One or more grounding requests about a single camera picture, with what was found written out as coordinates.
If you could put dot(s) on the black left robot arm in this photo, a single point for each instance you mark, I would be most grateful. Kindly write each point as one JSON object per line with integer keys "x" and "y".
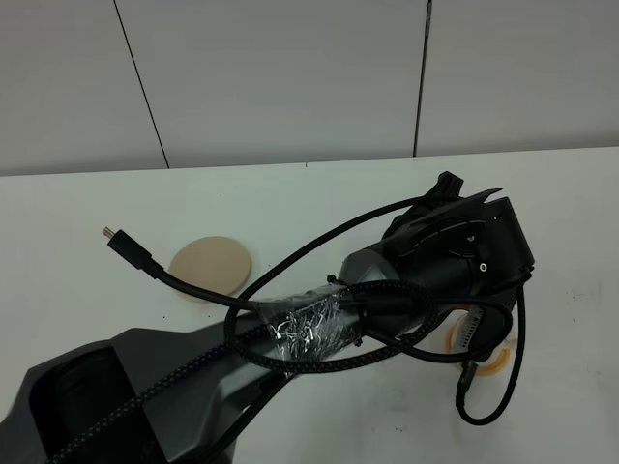
{"x": 443, "y": 285}

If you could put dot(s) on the beige round teapot coaster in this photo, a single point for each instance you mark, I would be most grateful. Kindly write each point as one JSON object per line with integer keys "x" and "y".
{"x": 219, "y": 264}

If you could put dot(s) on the white teacup near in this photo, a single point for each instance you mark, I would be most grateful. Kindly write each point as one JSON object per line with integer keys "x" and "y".
{"x": 467, "y": 329}

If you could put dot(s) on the orange coaster near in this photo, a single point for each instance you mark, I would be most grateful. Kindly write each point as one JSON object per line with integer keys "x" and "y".
{"x": 497, "y": 361}

